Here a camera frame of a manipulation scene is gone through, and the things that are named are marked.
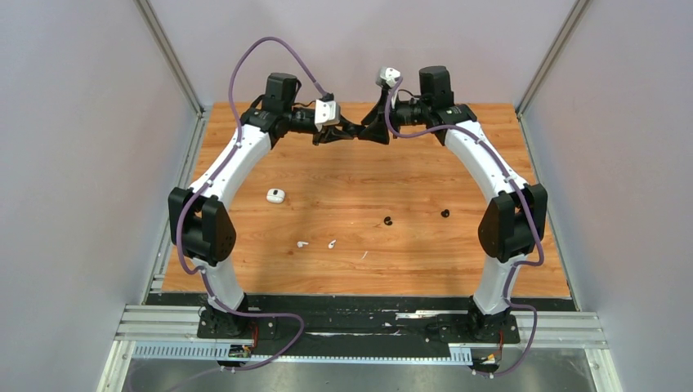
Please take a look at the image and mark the white slotted cable duct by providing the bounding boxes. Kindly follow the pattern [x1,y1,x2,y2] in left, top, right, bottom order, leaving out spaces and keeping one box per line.
[132,341,473,366]

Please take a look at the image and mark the purple cable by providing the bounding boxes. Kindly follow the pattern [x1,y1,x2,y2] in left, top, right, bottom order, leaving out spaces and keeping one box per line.
[175,36,306,374]
[382,76,546,378]

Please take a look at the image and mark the right aluminium corner post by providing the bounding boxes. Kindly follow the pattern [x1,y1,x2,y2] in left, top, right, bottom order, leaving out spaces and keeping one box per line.
[515,0,592,118]

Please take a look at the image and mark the aluminium frame rail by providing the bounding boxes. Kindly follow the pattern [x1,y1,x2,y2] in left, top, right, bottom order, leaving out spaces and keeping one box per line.
[114,305,608,350]

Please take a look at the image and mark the white earbud charging case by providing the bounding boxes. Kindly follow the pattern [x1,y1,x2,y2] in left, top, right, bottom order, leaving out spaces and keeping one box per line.
[266,188,286,204]

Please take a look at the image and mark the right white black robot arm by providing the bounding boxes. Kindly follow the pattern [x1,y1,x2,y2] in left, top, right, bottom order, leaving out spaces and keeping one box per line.
[360,65,548,341]

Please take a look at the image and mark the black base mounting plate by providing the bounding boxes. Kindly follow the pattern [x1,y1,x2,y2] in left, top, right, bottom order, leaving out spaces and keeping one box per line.
[144,292,579,359]

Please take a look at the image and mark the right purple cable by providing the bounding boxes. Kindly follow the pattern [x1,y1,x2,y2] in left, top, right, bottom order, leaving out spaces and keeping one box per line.
[382,76,546,378]

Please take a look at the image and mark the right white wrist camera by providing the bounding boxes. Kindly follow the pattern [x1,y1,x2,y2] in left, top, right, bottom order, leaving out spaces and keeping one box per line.
[375,66,401,88]

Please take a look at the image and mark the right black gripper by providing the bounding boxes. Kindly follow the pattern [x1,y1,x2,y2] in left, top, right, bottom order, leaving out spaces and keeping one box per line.
[360,87,432,143]

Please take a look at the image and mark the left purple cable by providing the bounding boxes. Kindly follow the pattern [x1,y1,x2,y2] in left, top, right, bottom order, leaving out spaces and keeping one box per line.
[175,36,306,374]

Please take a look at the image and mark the aluminium corner post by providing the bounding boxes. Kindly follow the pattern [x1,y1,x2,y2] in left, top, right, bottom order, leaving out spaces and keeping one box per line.
[515,0,592,118]
[133,0,205,118]

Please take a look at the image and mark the left aluminium corner post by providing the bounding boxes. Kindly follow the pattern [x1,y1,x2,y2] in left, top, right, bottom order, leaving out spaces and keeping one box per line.
[133,0,205,118]

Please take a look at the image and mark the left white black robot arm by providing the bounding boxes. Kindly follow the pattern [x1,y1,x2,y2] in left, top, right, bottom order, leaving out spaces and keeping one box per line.
[168,73,364,337]

